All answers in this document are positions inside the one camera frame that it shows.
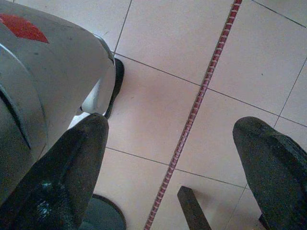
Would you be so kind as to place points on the silver right robot leg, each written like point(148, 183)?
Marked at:
point(60, 60)

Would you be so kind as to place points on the dark grey round base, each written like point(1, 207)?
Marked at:
point(105, 215)

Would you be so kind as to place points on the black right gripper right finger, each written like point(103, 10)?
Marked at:
point(275, 172)

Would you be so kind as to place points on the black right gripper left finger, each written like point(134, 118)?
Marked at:
point(60, 172)

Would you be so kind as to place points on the dark brown wooden leg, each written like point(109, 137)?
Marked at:
point(192, 210)

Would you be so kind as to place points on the black right robot foot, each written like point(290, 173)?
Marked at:
point(118, 76)

